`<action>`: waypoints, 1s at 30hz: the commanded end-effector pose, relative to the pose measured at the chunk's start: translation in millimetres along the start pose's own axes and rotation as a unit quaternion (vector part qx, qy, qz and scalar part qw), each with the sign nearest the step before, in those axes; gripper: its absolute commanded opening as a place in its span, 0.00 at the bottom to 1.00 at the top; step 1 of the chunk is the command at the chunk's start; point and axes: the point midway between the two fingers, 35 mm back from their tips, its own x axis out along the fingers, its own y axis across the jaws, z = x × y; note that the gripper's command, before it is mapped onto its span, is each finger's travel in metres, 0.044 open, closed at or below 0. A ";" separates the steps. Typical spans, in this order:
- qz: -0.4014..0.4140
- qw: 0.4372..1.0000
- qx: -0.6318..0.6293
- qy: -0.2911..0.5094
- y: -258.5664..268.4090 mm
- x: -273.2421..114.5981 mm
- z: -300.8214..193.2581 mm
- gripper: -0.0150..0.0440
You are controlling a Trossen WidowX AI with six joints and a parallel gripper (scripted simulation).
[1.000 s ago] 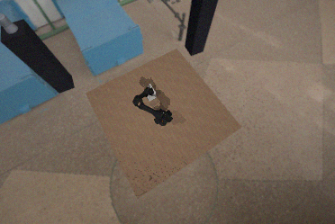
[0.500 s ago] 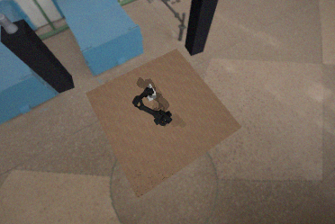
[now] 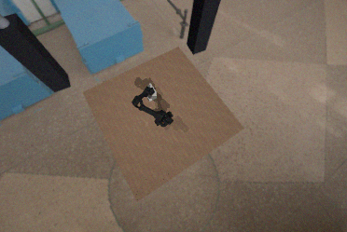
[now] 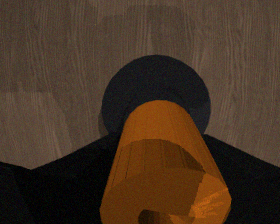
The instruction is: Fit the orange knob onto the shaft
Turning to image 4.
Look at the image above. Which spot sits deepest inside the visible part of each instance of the orange knob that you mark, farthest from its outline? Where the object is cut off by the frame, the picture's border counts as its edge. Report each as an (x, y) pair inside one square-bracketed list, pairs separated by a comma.
[(163, 172)]

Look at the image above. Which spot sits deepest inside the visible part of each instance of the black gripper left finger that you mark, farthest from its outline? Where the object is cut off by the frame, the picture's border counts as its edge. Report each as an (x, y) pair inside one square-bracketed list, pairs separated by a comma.
[(66, 191)]

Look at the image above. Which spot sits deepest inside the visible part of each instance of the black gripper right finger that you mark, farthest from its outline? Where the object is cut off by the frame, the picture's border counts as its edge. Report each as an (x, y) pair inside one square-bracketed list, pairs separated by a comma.
[(253, 184)]

